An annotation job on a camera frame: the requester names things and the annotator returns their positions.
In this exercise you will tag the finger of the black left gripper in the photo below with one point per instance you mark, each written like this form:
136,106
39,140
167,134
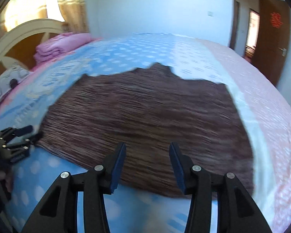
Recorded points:
18,132
32,140

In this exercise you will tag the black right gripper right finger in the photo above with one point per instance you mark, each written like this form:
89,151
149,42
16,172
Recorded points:
237,211

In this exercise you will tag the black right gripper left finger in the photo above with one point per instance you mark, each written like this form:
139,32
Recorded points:
57,209

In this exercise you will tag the brown knitted sweater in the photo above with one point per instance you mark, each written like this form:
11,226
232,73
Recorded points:
148,109

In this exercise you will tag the person's left hand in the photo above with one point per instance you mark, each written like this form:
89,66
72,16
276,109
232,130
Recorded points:
7,178

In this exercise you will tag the blue and pink bed sheet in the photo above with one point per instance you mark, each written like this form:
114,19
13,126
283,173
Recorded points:
266,116

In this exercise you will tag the patterned white pillow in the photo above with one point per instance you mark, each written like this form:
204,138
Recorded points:
16,73

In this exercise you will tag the cream wooden headboard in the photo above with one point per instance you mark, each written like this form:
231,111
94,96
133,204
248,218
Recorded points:
19,44

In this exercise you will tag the folded pink quilt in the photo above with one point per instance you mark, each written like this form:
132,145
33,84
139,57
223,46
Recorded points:
61,44

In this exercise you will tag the beige patterned curtain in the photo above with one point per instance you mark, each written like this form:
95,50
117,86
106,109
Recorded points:
17,12

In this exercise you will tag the brown wooden door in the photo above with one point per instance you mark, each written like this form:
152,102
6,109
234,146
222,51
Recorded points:
272,43

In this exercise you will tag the red paper door decoration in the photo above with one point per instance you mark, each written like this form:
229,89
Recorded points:
275,20

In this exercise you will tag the white wall switch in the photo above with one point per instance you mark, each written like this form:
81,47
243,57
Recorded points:
210,13

